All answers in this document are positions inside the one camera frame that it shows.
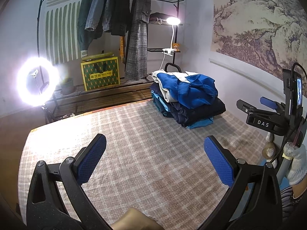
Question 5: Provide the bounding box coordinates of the small dark plant pot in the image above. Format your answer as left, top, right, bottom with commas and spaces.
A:
60, 77, 74, 95

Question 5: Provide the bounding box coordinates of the green striped wall tapestry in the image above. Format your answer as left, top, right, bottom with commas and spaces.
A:
45, 0, 82, 64

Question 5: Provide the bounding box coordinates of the yellow green patterned box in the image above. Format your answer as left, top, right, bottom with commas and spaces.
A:
81, 52, 121, 91

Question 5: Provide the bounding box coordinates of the black hanging coat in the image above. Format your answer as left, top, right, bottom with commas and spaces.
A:
111, 0, 131, 36

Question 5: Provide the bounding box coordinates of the landscape painting wall scroll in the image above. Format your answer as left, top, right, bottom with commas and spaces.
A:
211, 0, 306, 78

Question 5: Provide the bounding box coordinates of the plaid bed blanket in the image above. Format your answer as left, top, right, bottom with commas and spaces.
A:
18, 100, 265, 229

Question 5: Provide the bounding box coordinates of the blue denim hanging jacket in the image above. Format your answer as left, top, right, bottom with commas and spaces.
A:
84, 0, 116, 32

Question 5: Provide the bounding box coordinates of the dark green hanging jacket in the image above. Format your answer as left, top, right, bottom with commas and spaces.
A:
77, 0, 102, 57

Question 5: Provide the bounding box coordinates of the light blue folded garment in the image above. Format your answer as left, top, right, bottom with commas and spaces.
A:
151, 91, 214, 129

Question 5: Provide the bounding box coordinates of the right gloved hand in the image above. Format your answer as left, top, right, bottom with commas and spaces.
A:
284, 142, 306, 186

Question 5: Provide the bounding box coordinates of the grey plaid hanging coat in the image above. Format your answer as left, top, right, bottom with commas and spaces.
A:
125, 0, 151, 81

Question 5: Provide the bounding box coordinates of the black metal clothes rack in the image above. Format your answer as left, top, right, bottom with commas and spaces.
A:
36, 0, 185, 121

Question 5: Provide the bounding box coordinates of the navy quilted down jacket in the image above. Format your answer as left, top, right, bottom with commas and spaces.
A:
150, 83, 226, 118

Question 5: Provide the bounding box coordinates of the small teddy bear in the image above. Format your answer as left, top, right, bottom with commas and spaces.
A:
172, 43, 181, 53

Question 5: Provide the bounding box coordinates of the ring light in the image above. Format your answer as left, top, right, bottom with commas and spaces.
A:
16, 56, 60, 107

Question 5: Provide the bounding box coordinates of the white clip desk lamp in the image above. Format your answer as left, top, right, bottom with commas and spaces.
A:
159, 16, 181, 70

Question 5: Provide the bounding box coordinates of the grey and blue jacket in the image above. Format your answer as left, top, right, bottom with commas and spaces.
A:
151, 70, 218, 109

